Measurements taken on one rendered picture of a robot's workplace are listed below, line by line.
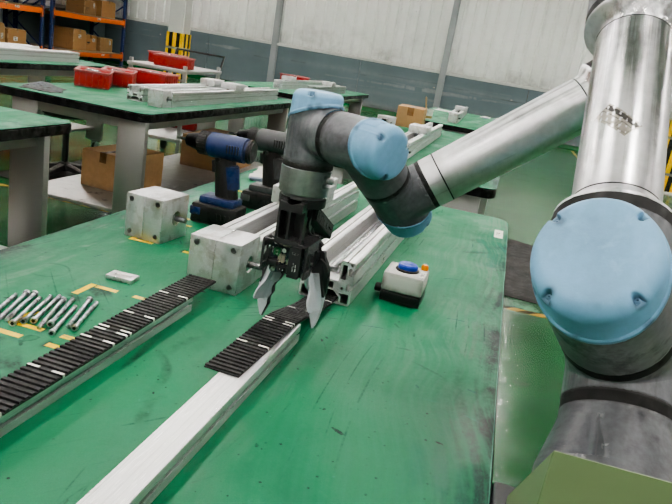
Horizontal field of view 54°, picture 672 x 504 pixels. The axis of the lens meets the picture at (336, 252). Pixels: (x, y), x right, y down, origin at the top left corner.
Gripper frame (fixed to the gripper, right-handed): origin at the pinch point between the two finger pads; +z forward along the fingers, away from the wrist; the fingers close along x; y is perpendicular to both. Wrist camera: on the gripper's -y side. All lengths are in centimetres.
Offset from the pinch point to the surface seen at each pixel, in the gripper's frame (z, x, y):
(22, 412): 2.5, -16.8, 40.1
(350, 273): -2.5, 4.7, -19.8
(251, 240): -6.0, -13.3, -14.1
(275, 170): -8, -32, -73
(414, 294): 0.7, 16.5, -26.4
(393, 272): -2.5, 11.6, -26.8
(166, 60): -11, -277, -442
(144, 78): -2, -234, -339
